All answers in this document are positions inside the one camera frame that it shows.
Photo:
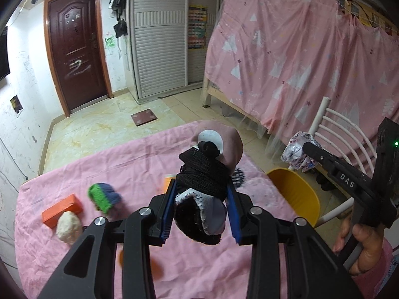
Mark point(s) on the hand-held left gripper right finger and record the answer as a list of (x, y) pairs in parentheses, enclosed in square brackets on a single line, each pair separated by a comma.
[(234, 215)]

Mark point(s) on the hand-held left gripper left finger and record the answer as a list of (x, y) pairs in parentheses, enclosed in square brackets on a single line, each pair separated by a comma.
[(168, 211)]

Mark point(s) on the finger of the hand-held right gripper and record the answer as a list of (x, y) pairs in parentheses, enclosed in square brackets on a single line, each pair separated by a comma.
[(336, 169)]

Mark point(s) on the white patterned plastic bag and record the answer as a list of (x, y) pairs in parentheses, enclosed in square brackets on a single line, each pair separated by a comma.
[(296, 154)]

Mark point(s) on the yellow bin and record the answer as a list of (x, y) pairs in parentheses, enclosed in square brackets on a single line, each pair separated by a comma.
[(296, 193)]

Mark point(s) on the person's right forearm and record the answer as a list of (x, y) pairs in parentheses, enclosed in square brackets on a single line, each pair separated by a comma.
[(383, 277)]

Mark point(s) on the person's right hand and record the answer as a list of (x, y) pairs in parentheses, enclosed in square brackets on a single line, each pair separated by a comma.
[(369, 246)]

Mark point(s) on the black shoe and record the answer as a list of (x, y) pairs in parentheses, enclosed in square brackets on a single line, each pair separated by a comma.
[(325, 182)]

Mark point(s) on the small orange box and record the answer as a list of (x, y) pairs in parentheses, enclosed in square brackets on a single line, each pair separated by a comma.
[(168, 182)]

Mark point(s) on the white metal chair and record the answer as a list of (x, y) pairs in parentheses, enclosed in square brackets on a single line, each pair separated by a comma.
[(322, 112)]

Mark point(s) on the green blue knit sock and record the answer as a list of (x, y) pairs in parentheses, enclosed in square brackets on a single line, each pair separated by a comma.
[(104, 197)]

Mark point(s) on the white mosquito net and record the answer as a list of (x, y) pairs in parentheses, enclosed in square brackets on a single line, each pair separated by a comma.
[(274, 143)]

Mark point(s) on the pink bed sheet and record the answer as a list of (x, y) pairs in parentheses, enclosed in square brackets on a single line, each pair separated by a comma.
[(109, 162)]

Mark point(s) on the dark red bathroom scale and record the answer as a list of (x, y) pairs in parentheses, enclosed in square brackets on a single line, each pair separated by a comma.
[(144, 117)]

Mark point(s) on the white sock roll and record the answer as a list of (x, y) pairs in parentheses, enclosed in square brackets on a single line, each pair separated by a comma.
[(68, 227)]

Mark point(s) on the long orange box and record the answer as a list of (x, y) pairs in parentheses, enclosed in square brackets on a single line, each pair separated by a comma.
[(60, 207)]

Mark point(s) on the pink printed curtain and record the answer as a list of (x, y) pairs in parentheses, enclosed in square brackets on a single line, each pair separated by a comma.
[(296, 53)]

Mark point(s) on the white louvred wardrobe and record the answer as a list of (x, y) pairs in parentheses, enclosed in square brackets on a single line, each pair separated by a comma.
[(159, 53)]

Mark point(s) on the dark brown door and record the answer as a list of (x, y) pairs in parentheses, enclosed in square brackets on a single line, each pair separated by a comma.
[(78, 53)]

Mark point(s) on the colourful grid poster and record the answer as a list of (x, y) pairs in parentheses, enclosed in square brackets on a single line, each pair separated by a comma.
[(197, 28)]

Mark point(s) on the black hanging cap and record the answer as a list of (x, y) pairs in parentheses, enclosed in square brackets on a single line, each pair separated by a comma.
[(120, 28)]

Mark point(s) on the wall junction box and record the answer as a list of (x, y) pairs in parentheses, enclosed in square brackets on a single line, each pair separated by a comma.
[(16, 103)]

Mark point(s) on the black wall television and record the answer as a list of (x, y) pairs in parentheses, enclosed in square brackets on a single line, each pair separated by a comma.
[(3, 56)]

